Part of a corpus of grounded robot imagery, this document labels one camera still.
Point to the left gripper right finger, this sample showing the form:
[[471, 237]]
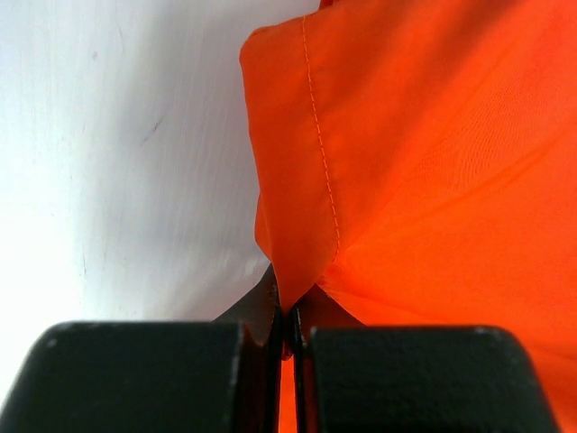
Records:
[[354, 378]]

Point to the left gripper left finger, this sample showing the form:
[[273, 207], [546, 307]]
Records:
[[156, 376]]

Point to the orange shorts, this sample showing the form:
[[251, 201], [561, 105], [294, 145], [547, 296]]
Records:
[[417, 162]]

